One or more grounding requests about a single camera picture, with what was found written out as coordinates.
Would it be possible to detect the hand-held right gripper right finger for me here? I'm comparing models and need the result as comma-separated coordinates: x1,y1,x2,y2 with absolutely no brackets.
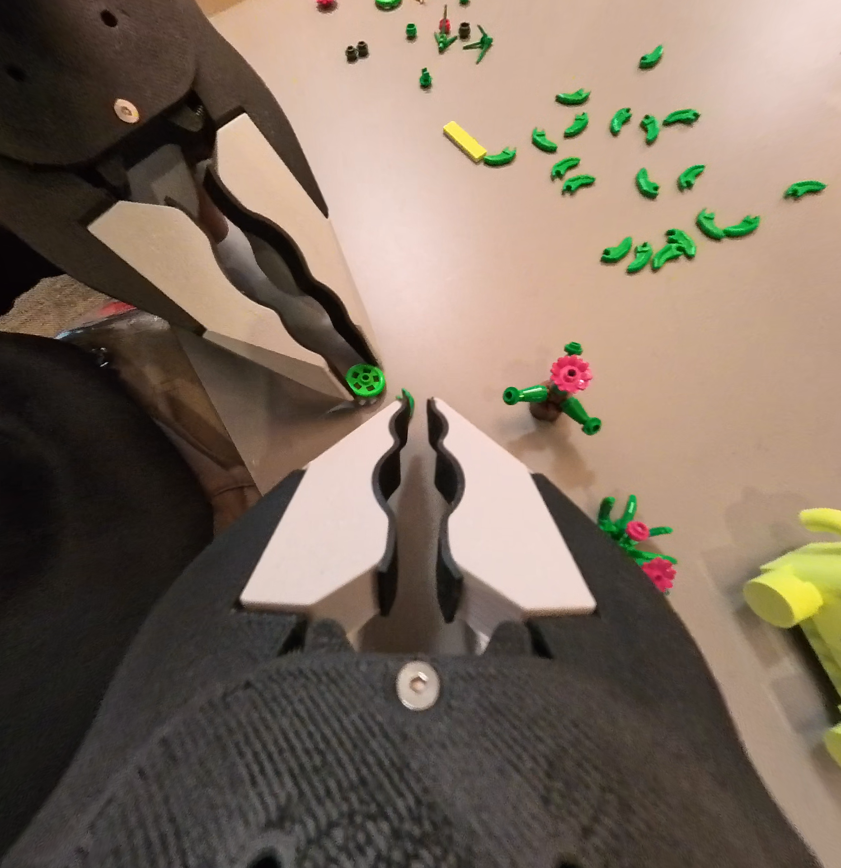
426,396,598,653

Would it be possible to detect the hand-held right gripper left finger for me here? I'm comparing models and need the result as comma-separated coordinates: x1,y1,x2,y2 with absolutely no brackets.
239,399,413,651

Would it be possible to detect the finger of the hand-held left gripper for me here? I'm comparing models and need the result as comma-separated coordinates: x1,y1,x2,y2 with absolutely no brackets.
88,144,357,402
201,110,384,373

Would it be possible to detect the toy bush with pink flowers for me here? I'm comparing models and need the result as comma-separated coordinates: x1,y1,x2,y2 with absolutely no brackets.
597,494,679,596

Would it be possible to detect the person's left leg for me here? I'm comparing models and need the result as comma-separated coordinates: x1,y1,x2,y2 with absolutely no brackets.
142,325,262,537

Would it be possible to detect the toy cactus with pink flower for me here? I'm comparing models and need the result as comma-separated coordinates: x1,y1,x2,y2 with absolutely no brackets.
503,341,603,436

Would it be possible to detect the yellow flat toy brick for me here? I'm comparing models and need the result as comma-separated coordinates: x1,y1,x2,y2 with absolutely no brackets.
442,121,488,164

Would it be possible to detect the lime green toy figure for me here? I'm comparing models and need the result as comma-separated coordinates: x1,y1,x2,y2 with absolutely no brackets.
742,509,841,777

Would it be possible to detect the scatter of green toy leaves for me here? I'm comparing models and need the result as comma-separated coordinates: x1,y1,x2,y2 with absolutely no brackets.
483,44,828,274

